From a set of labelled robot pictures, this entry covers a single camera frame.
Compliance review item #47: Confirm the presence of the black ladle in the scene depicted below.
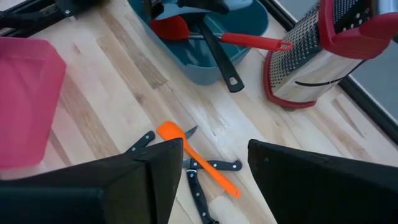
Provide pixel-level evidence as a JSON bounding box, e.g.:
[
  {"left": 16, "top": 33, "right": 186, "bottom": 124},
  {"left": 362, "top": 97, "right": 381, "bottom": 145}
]
[{"left": 177, "top": 0, "right": 246, "bottom": 93}]

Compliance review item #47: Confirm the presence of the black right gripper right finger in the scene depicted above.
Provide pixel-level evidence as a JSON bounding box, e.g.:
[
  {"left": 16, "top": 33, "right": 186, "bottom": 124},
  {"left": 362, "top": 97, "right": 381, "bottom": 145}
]
[{"left": 248, "top": 139, "right": 398, "bottom": 224}]

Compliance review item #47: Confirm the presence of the large black-handled knife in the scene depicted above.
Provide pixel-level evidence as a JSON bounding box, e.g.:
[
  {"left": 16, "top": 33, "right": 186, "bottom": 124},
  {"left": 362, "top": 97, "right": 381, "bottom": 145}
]
[{"left": 185, "top": 169, "right": 220, "bottom": 224}]

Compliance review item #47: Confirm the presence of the steel box grater red trim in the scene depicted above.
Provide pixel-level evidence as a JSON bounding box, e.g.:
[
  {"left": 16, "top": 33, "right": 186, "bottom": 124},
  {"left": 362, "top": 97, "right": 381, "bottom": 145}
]
[{"left": 263, "top": 0, "right": 398, "bottom": 110}]

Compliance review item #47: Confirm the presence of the pink plastic tray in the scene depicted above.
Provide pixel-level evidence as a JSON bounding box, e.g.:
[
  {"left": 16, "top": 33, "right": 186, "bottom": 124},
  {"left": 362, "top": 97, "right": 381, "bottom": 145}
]
[{"left": 0, "top": 37, "right": 67, "bottom": 170}]

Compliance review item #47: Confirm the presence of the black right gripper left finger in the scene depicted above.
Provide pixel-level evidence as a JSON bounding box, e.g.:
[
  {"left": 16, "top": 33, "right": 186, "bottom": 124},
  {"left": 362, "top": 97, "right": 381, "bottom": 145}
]
[{"left": 0, "top": 138, "right": 184, "bottom": 224}]

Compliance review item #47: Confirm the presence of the orange spatula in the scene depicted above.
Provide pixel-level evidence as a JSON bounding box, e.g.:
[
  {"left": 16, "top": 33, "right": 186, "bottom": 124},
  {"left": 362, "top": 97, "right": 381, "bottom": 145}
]
[{"left": 156, "top": 120, "right": 242, "bottom": 199}]

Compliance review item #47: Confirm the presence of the teal plastic bin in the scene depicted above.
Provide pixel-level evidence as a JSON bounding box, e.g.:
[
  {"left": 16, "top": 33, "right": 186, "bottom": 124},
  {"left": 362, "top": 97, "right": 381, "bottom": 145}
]
[{"left": 127, "top": 0, "right": 270, "bottom": 86}]

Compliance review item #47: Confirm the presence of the red spatula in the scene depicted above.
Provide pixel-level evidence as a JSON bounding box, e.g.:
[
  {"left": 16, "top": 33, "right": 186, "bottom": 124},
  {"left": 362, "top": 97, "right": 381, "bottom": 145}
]
[{"left": 149, "top": 14, "right": 294, "bottom": 52}]

